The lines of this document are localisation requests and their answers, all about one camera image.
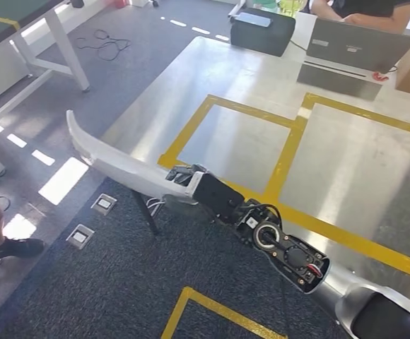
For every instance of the white wheeled stand leg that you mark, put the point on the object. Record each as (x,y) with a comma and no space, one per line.
(144,2)

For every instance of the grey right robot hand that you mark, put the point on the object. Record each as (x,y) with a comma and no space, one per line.
(185,174)

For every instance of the white storage cabinet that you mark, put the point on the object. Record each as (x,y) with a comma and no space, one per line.
(0,79)

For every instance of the steel workbench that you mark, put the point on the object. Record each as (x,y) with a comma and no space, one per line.
(226,84)

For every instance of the small red object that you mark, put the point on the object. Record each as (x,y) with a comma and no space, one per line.
(120,3)

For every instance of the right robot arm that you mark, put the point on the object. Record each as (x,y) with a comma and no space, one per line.
(332,280)

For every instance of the metal floor socket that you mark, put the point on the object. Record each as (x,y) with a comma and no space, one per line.
(79,236)
(104,204)

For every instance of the yellow green bottle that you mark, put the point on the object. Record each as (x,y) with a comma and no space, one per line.
(291,7)

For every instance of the grey phone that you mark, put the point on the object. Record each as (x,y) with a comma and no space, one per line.
(253,19)

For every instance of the person's foot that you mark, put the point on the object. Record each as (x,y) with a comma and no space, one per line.
(17,248)

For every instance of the grey box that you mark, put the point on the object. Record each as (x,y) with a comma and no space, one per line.
(357,44)

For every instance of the small red clip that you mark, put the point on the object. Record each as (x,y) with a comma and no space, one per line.
(380,76)

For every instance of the white curved car body part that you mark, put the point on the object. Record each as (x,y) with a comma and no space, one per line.
(120,163)

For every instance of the green top white table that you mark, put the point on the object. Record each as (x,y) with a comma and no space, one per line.
(64,47)

